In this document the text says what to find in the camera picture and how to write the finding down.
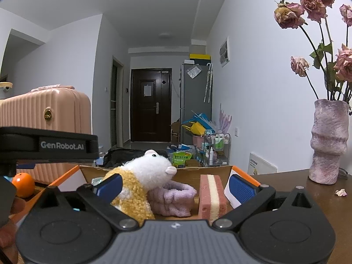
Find purple feather decoration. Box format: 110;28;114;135
218;103;233;134

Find orange cardboard box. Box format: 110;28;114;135
11;165;262;223

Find white flat heater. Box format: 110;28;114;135
249;151;278;175

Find pink sponge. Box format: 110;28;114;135
198;174;228;223

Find dark brown entrance door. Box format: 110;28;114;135
130;68;172;143

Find blue and yellow bags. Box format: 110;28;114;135
181;111;218;136

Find grey refrigerator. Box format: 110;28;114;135
180;62;212;146

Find purple towel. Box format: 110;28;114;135
147;180;197;217

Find brown carton on floor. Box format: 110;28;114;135
170;119;182;144

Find dried pink roses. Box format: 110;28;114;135
274;0;352;116

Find hanging folded umbrella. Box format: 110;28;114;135
204;62;214;103

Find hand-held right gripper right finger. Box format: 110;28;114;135
212;174;317;230

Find green snack bag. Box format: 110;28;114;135
172;151;193;168

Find orange fruit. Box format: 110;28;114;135
11;172;36;199

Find white wall panel box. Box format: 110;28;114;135
220;36;230;67

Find pink ribbed suitcase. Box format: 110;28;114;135
0;85;92;183

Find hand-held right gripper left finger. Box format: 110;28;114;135
36;174;139;231

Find wire trolley with bottles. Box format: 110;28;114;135
203;132;231;167

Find purple ceramic vase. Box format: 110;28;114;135
308;99;349;185

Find clear plastic bag on refrigerator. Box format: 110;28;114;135
187;64;202;78

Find yellow white hamster plush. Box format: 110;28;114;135
101;150;177;226

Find black bag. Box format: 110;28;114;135
103;148;166;169

